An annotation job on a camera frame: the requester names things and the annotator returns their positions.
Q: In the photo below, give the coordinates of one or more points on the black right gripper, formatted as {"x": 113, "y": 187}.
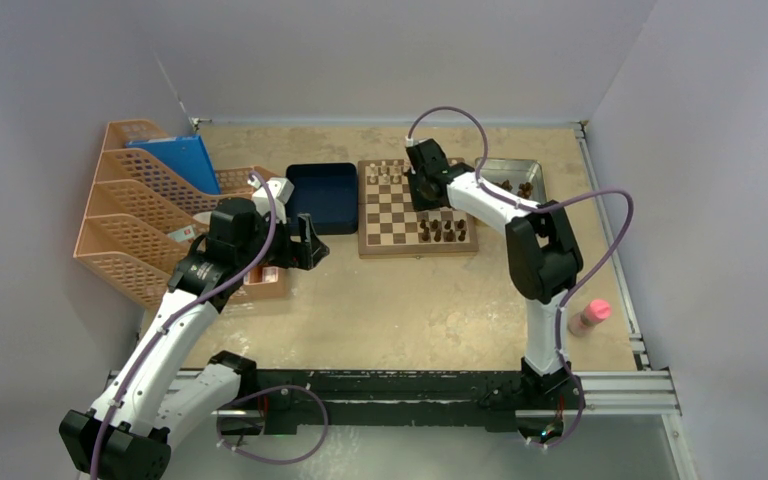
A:
{"x": 418, "y": 204}

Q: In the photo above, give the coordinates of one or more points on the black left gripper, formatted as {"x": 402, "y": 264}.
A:
{"x": 299, "y": 254}

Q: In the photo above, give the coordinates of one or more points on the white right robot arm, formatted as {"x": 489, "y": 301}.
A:
{"x": 543, "y": 255}

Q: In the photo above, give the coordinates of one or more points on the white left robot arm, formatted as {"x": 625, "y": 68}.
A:
{"x": 131, "y": 430}

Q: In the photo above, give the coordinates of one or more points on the row of light chess pieces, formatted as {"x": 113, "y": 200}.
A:
{"x": 385, "y": 172}

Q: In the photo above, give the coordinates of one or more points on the wooden chess board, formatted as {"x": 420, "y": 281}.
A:
{"x": 389, "y": 226}

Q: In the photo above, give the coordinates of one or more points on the pile of dark chess pieces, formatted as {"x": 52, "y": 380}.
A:
{"x": 522, "y": 190}

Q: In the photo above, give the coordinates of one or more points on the orange plastic basket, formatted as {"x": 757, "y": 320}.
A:
{"x": 263, "y": 282}

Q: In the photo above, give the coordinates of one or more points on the dark blue tin box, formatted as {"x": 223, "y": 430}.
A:
{"x": 328, "y": 192}

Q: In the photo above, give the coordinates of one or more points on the gold metal tin tray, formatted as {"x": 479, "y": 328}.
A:
{"x": 496, "y": 170}

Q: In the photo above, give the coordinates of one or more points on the blue folder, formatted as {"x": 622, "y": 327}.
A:
{"x": 187, "y": 156}

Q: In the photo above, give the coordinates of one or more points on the orange plastic file rack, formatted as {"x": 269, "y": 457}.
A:
{"x": 135, "y": 202}

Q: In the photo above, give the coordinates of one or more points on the pink capped bottle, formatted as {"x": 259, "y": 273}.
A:
{"x": 595, "y": 313}

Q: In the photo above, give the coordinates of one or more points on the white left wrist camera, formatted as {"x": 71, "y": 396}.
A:
{"x": 281, "y": 190}

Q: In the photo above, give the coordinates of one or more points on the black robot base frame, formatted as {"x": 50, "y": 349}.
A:
{"x": 495, "y": 401}

